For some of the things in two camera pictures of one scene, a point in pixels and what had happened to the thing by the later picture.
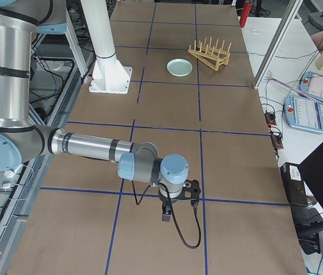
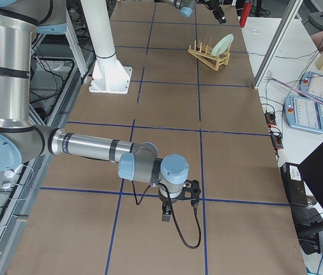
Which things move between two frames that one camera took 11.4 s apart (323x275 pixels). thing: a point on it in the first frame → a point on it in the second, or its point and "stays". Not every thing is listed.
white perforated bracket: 108,75 stays
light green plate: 179,67 → 222,44
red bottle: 247,8 stays
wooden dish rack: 212,55 stays
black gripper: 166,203 → 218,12
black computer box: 294,184 stays
